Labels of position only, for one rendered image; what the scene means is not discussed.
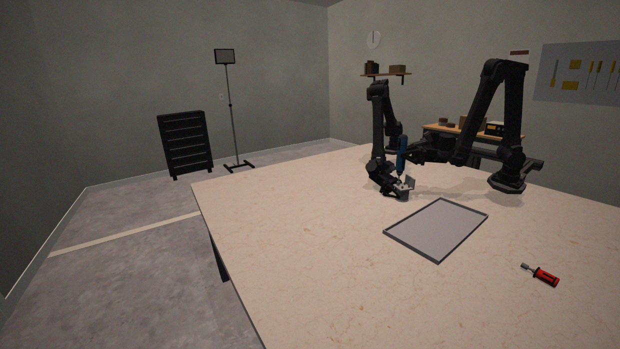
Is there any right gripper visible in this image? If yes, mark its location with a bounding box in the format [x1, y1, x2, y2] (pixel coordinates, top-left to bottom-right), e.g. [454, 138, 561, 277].
[375, 177, 400, 199]

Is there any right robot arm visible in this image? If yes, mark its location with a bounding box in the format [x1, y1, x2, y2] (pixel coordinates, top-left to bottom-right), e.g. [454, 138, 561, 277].
[365, 79, 403, 185]

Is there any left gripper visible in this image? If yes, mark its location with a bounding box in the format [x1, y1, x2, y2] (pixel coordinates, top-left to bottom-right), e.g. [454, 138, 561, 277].
[400, 145, 437, 166]

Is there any red-handled nut driver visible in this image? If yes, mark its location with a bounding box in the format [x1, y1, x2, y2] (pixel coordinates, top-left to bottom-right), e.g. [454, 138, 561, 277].
[520, 263, 560, 288]

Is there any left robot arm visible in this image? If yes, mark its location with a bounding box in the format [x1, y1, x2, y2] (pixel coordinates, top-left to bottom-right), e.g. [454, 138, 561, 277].
[422, 58, 529, 190]

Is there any grey l-shaped metal bracket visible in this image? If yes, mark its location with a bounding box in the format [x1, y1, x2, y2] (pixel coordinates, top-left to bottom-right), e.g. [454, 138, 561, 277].
[393, 174, 416, 192]

